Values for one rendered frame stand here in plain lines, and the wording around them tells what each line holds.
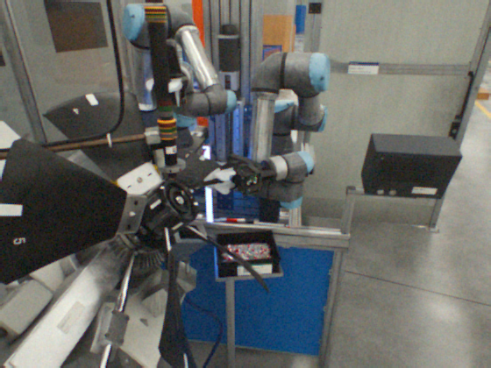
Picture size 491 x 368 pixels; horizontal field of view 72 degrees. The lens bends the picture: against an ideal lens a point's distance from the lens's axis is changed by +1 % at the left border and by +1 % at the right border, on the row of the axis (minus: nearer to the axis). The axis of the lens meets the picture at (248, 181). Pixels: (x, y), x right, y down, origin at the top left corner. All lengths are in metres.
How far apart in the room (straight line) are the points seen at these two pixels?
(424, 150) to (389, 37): 1.51
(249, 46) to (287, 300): 1.17
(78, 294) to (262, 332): 1.15
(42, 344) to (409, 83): 2.51
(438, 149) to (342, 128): 1.53
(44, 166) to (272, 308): 1.23
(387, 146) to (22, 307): 1.03
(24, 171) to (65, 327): 0.28
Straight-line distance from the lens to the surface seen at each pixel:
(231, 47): 1.57
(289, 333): 1.75
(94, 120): 0.91
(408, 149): 1.18
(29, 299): 0.75
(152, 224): 0.79
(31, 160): 0.64
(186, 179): 0.97
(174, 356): 0.65
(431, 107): 2.79
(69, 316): 0.73
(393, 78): 2.66
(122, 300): 0.75
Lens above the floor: 1.62
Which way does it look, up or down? 27 degrees down
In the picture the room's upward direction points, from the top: 1 degrees clockwise
